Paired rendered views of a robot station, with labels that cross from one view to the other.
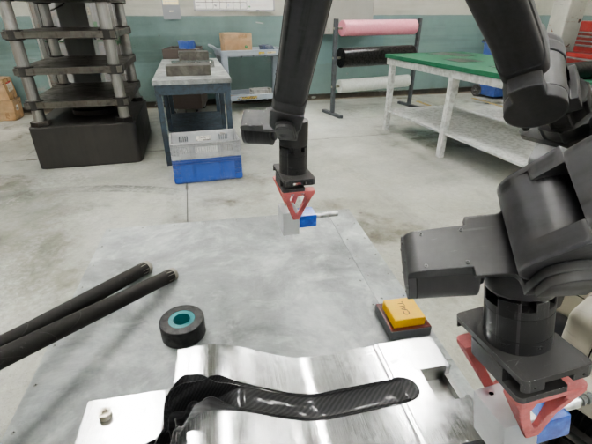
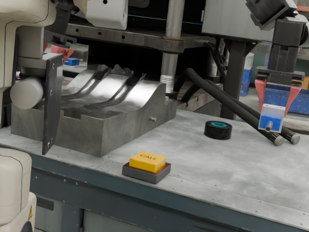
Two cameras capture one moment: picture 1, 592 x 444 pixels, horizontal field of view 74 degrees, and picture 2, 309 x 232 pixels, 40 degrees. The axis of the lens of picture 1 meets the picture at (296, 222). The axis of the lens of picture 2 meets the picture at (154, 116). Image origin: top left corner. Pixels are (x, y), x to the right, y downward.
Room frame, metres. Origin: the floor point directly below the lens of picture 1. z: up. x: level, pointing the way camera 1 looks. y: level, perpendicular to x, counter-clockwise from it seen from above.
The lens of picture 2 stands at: (1.02, -0.92, 1.14)
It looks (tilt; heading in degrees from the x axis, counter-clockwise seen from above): 14 degrees down; 122
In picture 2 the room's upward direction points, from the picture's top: 7 degrees clockwise
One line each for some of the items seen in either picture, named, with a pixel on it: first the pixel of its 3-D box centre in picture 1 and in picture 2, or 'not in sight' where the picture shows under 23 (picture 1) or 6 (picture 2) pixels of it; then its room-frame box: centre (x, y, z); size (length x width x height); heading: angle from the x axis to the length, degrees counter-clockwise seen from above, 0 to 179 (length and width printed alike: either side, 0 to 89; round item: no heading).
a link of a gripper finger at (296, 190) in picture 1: (294, 196); (270, 92); (0.74, 0.00, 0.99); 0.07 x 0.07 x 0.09; 15
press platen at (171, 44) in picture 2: not in sight; (94, 39); (-0.46, 0.78, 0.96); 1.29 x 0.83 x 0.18; 11
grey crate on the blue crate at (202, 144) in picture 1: (204, 144); not in sight; (3.44, 0.82, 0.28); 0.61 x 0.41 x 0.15; 104
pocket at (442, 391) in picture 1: (441, 391); (77, 118); (0.36, -0.20, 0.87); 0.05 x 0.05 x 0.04; 11
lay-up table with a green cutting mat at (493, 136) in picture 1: (486, 104); not in sight; (4.08, -1.95, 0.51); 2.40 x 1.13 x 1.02; 18
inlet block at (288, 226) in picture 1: (309, 216); (270, 122); (0.77, -0.03, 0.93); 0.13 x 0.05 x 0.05; 104
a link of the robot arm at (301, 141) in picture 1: (290, 132); (288, 33); (0.76, 0.01, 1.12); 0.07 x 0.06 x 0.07; 79
